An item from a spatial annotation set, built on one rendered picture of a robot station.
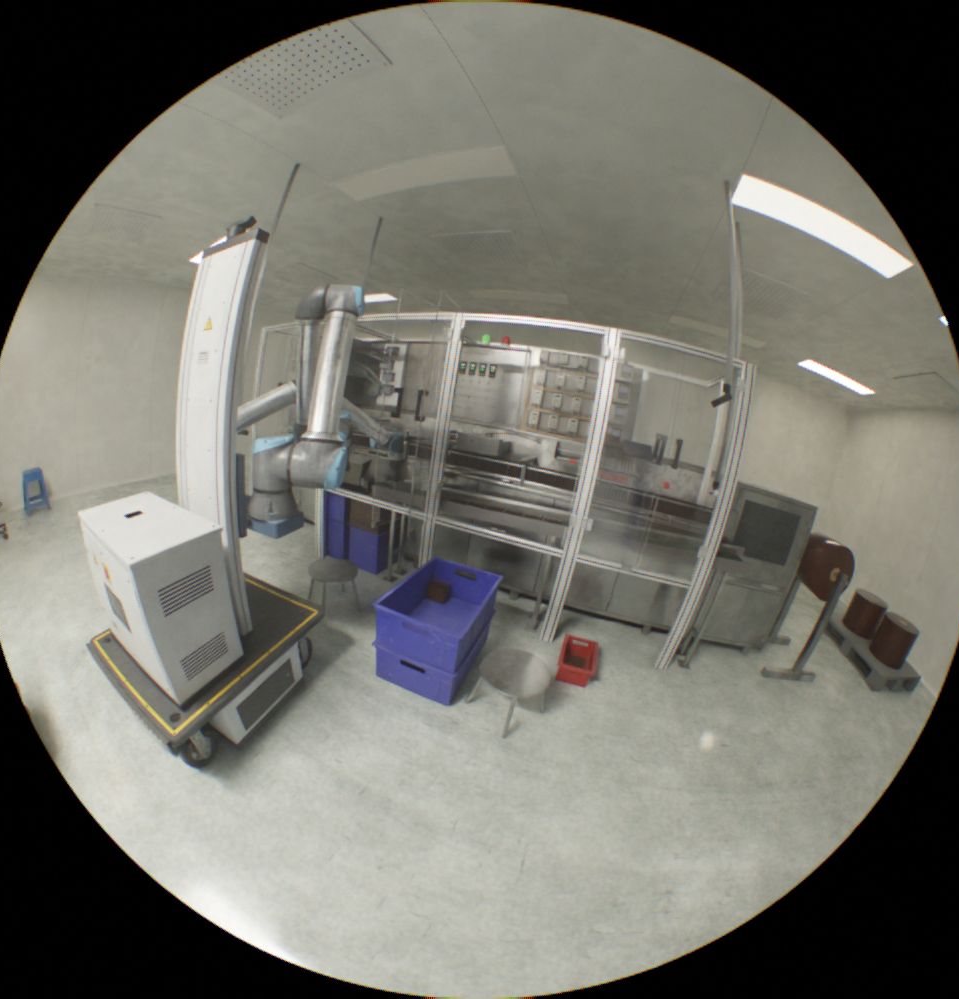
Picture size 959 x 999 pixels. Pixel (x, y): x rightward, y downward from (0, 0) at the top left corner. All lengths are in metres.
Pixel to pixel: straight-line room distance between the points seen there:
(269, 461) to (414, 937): 1.53
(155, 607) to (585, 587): 2.19
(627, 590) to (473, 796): 1.55
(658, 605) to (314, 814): 2.15
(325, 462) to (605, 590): 1.82
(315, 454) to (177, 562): 0.55
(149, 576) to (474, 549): 1.95
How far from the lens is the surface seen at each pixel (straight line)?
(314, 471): 1.16
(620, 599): 2.34
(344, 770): 1.43
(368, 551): 2.52
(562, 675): 1.87
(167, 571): 1.05
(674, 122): 1.87
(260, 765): 1.48
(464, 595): 1.93
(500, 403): 2.44
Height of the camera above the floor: 1.24
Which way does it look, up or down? 15 degrees down
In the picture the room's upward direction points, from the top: 9 degrees clockwise
